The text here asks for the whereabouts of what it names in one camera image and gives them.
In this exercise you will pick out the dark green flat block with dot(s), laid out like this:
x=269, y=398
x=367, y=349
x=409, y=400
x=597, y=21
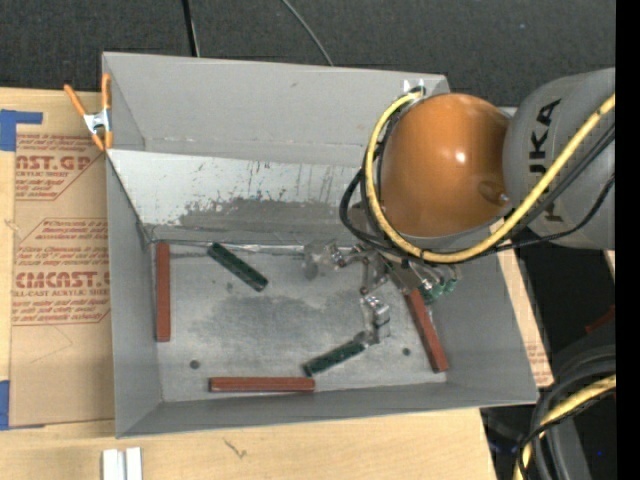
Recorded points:
x=332, y=358
x=237, y=267

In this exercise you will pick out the brown cardboard board red print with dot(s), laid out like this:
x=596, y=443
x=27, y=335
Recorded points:
x=60, y=248

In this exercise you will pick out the red-brown flat block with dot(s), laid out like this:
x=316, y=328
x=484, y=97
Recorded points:
x=262, y=384
x=427, y=333
x=163, y=293

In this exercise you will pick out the grey metal bin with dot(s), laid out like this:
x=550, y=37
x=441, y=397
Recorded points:
x=260, y=328

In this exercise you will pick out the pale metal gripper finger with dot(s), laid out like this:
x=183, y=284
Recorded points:
x=378, y=313
x=336, y=255

